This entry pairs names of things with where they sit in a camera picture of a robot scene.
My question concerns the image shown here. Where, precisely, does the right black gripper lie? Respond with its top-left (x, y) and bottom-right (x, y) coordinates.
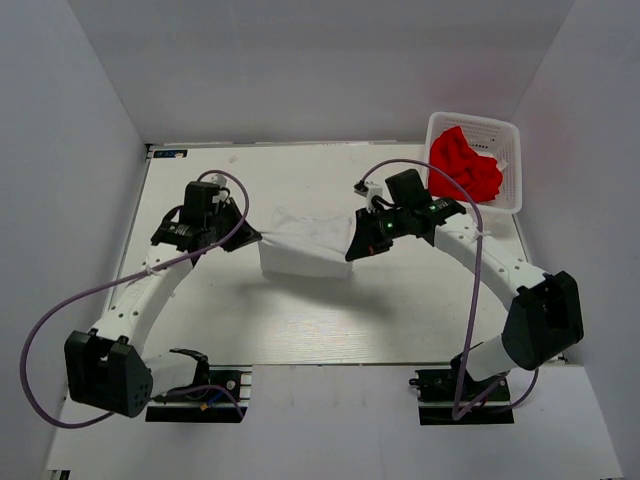
top-left (347, 206), bottom-right (410, 261)

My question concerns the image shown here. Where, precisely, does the white t shirt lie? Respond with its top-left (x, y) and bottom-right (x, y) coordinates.
top-left (258, 207), bottom-right (353, 279)

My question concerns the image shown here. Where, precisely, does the red t shirt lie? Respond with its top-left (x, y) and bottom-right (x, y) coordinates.
top-left (429, 126), bottom-right (503, 203)

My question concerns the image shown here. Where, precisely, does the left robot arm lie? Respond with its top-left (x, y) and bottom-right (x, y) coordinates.
top-left (64, 174), bottom-right (262, 418)

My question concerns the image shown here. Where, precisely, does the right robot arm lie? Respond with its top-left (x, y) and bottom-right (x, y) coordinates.
top-left (345, 169), bottom-right (584, 399)

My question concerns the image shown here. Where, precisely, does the blue table label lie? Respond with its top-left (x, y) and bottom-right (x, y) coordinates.
top-left (153, 149), bottom-right (188, 159)

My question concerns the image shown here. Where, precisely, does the white plastic basket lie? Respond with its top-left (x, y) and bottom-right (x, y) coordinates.
top-left (424, 112), bottom-right (522, 215)

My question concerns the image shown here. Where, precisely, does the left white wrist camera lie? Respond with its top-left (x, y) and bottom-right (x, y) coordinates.
top-left (208, 173), bottom-right (230, 203)

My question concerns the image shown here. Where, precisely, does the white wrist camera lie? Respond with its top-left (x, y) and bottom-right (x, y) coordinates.
top-left (208, 173), bottom-right (230, 203)
top-left (354, 181), bottom-right (385, 213)

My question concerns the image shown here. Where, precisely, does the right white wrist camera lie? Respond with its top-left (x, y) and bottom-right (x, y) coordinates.
top-left (354, 181), bottom-right (385, 213)

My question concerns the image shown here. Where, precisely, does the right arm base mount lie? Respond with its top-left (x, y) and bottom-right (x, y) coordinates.
top-left (408, 368), bottom-right (514, 426)

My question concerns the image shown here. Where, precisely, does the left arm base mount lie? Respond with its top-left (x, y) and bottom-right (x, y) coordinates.
top-left (145, 366), bottom-right (252, 424)

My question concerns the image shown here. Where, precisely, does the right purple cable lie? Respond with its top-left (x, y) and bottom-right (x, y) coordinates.
top-left (353, 158), bottom-right (541, 421)

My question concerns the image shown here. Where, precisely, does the purple cable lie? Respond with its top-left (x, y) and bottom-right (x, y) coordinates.
top-left (353, 158), bottom-right (541, 421)
top-left (18, 169), bottom-right (251, 429)

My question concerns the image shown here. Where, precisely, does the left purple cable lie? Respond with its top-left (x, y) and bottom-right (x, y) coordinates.
top-left (18, 169), bottom-right (251, 429)

